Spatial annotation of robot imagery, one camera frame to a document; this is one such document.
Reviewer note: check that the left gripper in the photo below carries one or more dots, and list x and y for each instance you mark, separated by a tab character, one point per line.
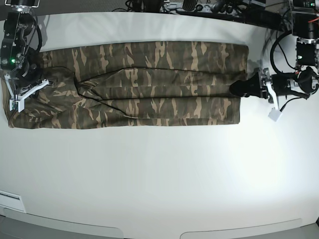
264	85

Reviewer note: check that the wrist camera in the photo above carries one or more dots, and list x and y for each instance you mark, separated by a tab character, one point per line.
274	114
16	105

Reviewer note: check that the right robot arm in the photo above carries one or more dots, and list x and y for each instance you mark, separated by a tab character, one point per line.
22	41

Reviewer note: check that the camouflage T-shirt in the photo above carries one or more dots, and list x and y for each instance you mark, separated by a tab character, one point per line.
159	83

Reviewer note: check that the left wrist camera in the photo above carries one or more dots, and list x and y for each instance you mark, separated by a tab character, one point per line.
274	114

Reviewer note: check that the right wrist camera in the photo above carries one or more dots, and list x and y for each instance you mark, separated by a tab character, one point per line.
16	105

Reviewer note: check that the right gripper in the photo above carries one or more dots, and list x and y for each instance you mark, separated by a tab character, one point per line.
24	85

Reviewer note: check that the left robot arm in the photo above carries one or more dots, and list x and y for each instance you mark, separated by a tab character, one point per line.
303	81

